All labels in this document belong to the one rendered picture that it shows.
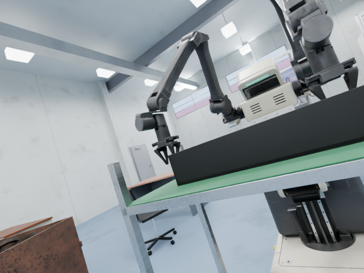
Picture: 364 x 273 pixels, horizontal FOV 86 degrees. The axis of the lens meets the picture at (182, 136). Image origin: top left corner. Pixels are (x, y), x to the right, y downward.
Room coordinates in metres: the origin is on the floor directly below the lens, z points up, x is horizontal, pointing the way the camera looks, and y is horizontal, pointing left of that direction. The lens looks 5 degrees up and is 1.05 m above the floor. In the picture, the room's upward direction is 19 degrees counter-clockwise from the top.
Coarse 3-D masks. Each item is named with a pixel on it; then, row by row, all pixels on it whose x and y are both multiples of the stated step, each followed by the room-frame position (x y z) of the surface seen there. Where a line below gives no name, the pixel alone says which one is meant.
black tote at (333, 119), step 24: (336, 96) 0.43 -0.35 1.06; (360, 96) 0.41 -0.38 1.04; (288, 120) 0.48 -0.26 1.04; (312, 120) 0.46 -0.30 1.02; (336, 120) 0.44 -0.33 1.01; (360, 120) 0.42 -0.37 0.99; (216, 144) 0.59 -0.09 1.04; (240, 144) 0.55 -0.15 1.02; (264, 144) 0.52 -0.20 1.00; (288, 144) 0.49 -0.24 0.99; (312, 144) 0.47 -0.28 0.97; (336, 144) 0.45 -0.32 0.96; (192, 168) 0.65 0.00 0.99; (216, 168) 0.61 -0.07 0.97; (240, 168) 0.57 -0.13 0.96
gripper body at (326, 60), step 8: (328, 48) 0.47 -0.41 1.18; (312, 56) 0.49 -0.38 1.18; (320, 56) 0.48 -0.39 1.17; (328, 56) 0.47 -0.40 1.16; (336, 56) 0.47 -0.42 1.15; (312, 64) 0.50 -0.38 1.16; (320, 64) 0.48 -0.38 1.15; (328, 64) 0.47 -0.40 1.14; (336, 64) 0.46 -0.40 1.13; (344, 64) 0.46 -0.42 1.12; (352, 64) 0.48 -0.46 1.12; (320, 72) 0.48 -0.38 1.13; (312, 80) 0.50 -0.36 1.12
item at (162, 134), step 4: (156, 128) 0.79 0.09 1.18; (160, 128) 0.77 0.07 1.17; (164, 128) 0.78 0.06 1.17; (156, 132) 0.78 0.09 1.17; (160, 132) 0.77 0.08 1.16; (164, 132) 0.77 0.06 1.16; (168, 132) 0.79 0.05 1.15; (160, 136) 0.77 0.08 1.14; (164, 136) 0.77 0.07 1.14; (168, 136) 0.78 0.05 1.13; (172, 136) 0.76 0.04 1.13; (176, 136) 0.78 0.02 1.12; (160, 140) 0.77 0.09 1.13; (168, 140) 0.76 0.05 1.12; (152, 144) 0.80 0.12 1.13; (156, 144) 0.79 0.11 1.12
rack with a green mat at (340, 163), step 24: (360, 144) 0.41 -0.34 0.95; (120, 168) 0.67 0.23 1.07; (264, 168) 0.49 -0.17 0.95; (288, 168) 0.41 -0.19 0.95; (312, 168) 0.37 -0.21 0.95; (336, 168) 0.35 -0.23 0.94; (360, 168) 0.33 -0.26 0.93; (120, 192) 0.65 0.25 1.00; (168, 192) 0.63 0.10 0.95; (192, 192) 0.51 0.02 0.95; (216, 192) 0.47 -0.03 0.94; (240, 192) 0.44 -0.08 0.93; (144, 264) 0.65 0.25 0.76; (216, 264) 1.01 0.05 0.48
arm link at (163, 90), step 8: (192, 40) 0.84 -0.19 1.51; (200, 40) 0.87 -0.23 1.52; (184, 48) 0.84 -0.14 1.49; (192, 48) 0.87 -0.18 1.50; (176, 56) 0.83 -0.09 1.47; (184, 56) 0.85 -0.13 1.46; (176, 64) 0.82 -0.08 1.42; (184, 64) 0.85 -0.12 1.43; (168, 72) 0.80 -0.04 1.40; (176, 72) 0.82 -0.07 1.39; (168, 80) 0.79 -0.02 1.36; (176, 80) 0.82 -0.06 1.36; (160, 88) 0.77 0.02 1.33; (168, 88) 0.79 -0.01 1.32; (152, 96) 0.79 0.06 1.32; (160, 96) 0.76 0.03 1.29; (168, 96) 0.79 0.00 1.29; (152, 104) 0.76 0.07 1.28
